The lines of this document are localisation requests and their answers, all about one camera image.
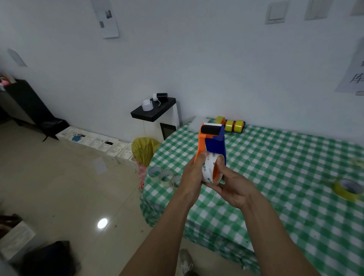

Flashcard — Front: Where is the beige tape roll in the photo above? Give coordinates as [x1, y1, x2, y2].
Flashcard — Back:
[159, 169, 174, 185]

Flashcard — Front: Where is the white foam pad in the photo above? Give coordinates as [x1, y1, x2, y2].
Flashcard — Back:
[189, 116, 211, 132]

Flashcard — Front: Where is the white wall switch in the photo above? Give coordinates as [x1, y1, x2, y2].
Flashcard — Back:
[265, 1, 290, 25]
[304, 0, 333, 20]
[350, 0, 364, 16]

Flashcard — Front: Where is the person's right forearm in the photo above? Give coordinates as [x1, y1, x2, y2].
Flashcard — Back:
[241, 196, 322, 276]

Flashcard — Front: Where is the white carton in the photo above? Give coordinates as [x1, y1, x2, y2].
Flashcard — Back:
[0, 221, 36, 261]

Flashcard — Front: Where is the person's left hand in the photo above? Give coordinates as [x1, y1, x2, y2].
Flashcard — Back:
[177, 151, 210, 206]

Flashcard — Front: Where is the white board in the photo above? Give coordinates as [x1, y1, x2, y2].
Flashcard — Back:
[0, 256, 17, 276]

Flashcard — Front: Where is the white cabinet with black top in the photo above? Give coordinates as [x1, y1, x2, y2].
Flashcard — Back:
[130, 97, 180, 143]

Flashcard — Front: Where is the white printed tape roll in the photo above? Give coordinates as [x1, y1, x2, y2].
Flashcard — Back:
[201, 152, 226, 185]

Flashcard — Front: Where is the white printed wall paper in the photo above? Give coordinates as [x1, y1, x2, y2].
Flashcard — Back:
[7, 48, 28, 67]
[90, 0, 120, 39]

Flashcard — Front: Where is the yellow plastic bag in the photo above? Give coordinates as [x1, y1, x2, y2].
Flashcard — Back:
[131, 137, 162, 168]

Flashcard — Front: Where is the black chair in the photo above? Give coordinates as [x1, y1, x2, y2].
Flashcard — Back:
[4, 79, 70, 142]

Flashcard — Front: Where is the person's left forearm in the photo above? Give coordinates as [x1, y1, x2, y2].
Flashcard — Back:
[119, 196, 197, 276]

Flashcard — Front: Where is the person's right hand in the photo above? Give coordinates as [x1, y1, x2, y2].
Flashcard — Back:
[203, 162, 258, 211]

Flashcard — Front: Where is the row of white boxes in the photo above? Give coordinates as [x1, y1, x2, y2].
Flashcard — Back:
[55, 126, 137, 165]

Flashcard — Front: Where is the pink plastic bag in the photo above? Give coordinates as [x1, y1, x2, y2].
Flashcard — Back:
[137, 163, 148, 190]

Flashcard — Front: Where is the white paper wall sign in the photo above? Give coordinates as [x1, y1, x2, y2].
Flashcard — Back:
[335, 37, 364, 94]

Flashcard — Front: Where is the green checkered tablecloth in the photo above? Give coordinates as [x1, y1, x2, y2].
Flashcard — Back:
[140, 118, 364, 276]

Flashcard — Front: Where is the person's left grey shoe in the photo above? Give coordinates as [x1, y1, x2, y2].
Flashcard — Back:
[178, 249, 195, 276]

